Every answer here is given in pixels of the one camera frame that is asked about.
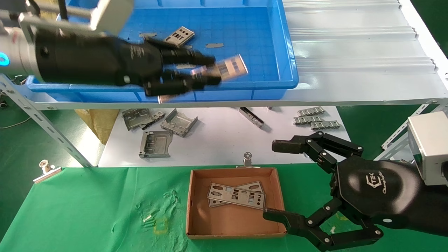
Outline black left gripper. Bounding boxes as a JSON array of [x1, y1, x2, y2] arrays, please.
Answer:
[[35, 28, 222, 97]]

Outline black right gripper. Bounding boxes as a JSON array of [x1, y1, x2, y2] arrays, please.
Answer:
[[262, 131, 448, 251]]

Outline brown cardboard box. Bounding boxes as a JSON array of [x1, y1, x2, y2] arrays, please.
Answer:
[[185, 167, 287, 240]]

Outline blue plastic tray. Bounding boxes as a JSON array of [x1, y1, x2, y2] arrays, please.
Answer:
[[25, 0, 299, 103]]

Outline stacked metal I/O shield plates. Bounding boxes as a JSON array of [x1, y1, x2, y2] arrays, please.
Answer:
[[163, 26, 195, 48]]

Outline silver binder clip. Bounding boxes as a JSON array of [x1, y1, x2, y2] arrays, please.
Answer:
[[33, 160, 62, 184], [237, 152, 261, 169]]

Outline gray metal connector strip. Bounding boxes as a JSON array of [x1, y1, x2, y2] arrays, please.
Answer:
[[293, 115, 323, 125], [297, 107, 325, 117], [310, 120, 342, 131]]

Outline long gray metal bar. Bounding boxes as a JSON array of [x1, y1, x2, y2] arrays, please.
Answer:
[[239, 107, 264, 128]]

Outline white paper sheet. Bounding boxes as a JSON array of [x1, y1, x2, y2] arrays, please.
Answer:
[[98, 106, 351, 168]]

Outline slotted steel angle brace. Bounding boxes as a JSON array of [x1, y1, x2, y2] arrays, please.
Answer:
[[376, 103, 448, 161], [0, 72, 93, 168]]

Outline green table cloth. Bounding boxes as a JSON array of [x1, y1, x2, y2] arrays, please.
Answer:
[[0, 164, 448, 252]]

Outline gray folded metal bracket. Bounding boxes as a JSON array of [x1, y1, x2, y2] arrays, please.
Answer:
[[160, 108, 198, 138]]

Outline gray stamped metal bracket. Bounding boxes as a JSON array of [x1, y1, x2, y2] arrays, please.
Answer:
[[121, 108, 154, 131]]

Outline flat gray metal bracket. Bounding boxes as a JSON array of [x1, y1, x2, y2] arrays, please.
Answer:
[[139, 131, 173, 159]]

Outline gray left wrist camera box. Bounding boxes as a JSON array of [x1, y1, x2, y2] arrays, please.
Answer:
[[89, 0, 134, 33]]

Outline gray wrist camera box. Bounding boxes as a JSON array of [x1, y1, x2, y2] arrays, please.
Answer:
[[407, 111, 448, 187], [89, 0, 134, 33]]

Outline plain black cable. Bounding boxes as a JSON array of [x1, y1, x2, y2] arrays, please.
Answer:
[[57, 0, 69, 21]]

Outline gray right wrist camera box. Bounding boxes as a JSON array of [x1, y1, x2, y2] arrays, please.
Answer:
[[407, 111, 448, 187]]

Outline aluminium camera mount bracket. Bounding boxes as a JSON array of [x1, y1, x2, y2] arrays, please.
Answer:
[[17, 2, 102, 39]]

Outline white floor cable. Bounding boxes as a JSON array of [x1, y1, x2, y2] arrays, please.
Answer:
[[0, 117, 33, 129]]

